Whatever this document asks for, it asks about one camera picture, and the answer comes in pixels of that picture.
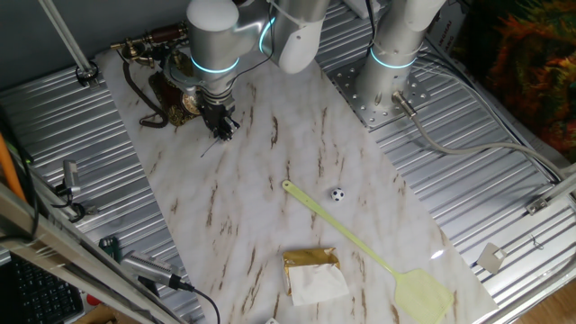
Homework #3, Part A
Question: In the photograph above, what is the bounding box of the black coiled phone cord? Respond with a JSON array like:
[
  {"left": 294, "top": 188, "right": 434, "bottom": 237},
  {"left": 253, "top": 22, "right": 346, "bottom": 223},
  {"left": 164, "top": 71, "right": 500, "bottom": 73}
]
[{"left": 117, "top": 49, "right": 170, "bottom": 130}]

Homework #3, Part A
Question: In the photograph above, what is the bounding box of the thin cable bundle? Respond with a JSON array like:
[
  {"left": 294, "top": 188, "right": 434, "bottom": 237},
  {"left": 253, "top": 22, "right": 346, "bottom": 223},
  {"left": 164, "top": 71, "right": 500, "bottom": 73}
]
[{"left": 418, "top": 49, "right": 566, "bottom": 181}]

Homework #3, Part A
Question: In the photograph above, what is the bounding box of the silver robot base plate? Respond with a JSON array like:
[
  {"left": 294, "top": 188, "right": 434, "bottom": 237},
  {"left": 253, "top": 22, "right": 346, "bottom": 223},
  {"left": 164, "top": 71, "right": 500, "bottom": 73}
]
[{"left": 330, "top": 60, "right": 431, "bottom": 130}]

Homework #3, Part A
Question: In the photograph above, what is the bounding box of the grey square tag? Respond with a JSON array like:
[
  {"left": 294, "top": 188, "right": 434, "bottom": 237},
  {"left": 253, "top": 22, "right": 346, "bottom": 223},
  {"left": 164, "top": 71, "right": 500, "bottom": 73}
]
[{"left": 475, "top": 242, "right": 509, "bottom": 275}]

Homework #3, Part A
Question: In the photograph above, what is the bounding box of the white marble pattern mat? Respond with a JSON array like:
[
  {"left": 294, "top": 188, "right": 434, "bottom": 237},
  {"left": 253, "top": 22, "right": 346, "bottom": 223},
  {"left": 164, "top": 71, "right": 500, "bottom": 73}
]
[{"left": 94, "top": 8, "right": 500, "bottom": 324}]

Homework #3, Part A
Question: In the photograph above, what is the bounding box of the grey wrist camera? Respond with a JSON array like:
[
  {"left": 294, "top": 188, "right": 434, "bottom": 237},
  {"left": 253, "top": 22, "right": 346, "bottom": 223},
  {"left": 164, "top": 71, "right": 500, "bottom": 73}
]
[{"left": 162, "top": 58, "right": 200, "bottom": 91}]

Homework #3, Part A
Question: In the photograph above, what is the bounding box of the small metal corner bracket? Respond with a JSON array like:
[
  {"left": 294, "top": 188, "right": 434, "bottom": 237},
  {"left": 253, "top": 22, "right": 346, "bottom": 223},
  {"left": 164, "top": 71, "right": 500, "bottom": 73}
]
[{"left": 525, "top": 196, "right": 550, "bottom": 216}]

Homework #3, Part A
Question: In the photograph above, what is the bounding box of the small blue-handled screwdriver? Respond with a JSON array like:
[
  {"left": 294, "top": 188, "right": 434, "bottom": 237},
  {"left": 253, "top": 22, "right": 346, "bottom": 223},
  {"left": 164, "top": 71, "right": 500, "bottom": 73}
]
[{"left": 200, "top": 138, "right": 221, "bottom": 158}]

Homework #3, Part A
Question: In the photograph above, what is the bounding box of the colourful orange green cloth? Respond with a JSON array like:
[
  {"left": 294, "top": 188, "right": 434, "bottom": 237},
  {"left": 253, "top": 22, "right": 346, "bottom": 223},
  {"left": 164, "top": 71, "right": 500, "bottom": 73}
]
[{"left": 452, "top": 0, "right": 576, "bottom": 163}]

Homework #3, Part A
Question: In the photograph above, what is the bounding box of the black keyboard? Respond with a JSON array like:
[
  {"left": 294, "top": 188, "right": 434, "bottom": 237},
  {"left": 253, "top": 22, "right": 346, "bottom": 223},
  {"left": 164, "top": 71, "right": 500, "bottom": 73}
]
[{"left": 0, "top": 254, "right": 85, "bottom": 324}]

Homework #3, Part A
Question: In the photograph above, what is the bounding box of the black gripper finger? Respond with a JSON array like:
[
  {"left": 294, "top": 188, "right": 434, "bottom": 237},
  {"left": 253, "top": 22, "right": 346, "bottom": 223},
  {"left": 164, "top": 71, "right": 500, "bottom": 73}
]
[
  {"left": 210, "top": 120, "right": 229, "bottom": 141},
  {"left": 223, "top": 117, "right": 241, "bottom": 139}
]

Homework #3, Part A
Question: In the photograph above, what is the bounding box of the aluminium frame pole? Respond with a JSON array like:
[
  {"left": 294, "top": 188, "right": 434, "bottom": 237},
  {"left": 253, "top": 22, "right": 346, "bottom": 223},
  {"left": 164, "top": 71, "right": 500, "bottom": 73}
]
[
  {"left": 38, "top": 0, "right": 100, "bottom": 87},
  {"left": 542, "top": 170, "right": 576, "bottom": 203}
]

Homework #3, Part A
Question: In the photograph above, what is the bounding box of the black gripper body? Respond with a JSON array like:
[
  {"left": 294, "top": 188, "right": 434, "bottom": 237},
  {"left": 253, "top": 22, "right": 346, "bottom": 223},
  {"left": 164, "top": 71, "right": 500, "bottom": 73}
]
[{"left": 197, "top": 92, "right": 238, "bottom": 127}]

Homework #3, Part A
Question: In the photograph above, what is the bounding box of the yellow-green fly swatter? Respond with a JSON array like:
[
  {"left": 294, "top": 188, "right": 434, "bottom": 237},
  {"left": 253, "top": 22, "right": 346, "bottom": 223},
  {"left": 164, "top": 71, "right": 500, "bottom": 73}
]
[{"left": 282, "top": 179, "right": 455, "bottom": 324}]

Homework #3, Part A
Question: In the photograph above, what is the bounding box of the silver finned camera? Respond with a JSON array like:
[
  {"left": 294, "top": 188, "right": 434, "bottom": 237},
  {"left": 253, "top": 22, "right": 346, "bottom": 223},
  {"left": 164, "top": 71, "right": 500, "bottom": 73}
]
[{"left": 121, "top": 250, "right": 194, "bottom": 292}]

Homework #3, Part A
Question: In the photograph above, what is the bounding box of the black camera cable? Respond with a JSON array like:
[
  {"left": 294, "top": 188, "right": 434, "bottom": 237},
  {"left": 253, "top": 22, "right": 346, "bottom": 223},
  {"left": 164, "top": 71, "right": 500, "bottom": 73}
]
[{"left": 179, "top": 285, "right": 221, "bottom": 324}]

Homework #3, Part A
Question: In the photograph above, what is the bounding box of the white printed paper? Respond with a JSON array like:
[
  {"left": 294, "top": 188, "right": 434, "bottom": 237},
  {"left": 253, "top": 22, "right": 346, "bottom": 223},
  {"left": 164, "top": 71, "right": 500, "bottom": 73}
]
[{"left": 425, "top": 4, "right": 467, "bottom": 59}]

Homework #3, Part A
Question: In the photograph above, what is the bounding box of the orange pole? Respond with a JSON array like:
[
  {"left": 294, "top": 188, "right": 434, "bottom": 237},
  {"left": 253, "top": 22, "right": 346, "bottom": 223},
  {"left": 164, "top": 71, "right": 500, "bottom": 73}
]
[{"left": 0, "top": 132, "right": 27, "bottom": 203}]

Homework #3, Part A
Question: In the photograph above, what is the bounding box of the gold tissue pack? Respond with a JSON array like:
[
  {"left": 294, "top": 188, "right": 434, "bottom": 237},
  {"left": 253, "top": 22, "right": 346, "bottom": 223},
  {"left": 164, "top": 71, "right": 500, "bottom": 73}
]
[{"left": 282, "top": 247, "right": 351, "bottom": 307}]

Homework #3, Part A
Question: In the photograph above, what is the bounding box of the small silver camera on mount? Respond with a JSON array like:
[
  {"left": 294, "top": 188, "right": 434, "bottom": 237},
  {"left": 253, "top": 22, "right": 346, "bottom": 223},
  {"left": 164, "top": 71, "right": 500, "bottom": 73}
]
[{"left": 53, "top": 159, "right": 86, "bottom": 221}]

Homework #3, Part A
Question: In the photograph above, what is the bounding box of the green hex key set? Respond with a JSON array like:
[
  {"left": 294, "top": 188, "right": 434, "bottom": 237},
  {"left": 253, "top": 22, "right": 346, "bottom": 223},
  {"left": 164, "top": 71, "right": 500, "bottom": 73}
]
[{"left": 98, "top": 236, "right": 122, "bottom": 265}]

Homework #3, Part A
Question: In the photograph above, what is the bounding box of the brass and red phone handset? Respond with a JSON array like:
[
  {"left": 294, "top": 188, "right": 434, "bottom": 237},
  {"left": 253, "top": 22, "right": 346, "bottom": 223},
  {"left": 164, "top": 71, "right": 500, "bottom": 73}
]
[{"left": 110, "top": 21, "right": 190, "bottom": 68}]

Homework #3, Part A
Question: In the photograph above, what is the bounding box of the antique brass rotary phone base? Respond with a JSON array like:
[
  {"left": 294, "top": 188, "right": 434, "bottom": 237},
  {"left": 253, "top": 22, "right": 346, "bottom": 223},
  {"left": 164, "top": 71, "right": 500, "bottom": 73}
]
[{"left": 148, "top": 49, "right": 203, "bottom": 128}]

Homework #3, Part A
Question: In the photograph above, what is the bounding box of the aluminium frame beam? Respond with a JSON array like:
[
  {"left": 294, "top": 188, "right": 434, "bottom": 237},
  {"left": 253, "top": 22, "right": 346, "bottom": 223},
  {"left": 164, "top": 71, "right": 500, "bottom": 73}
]
[{"left": 0, "top": 182, "right": 181, "bottom": 324}]

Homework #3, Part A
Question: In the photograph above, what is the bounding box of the thick grey robot cable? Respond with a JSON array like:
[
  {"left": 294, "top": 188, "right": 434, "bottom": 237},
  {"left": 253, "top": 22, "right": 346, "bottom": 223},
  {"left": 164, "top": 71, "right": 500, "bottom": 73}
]
[{"left": 391, "top": 89, "right": 568, "bottom": 181}]

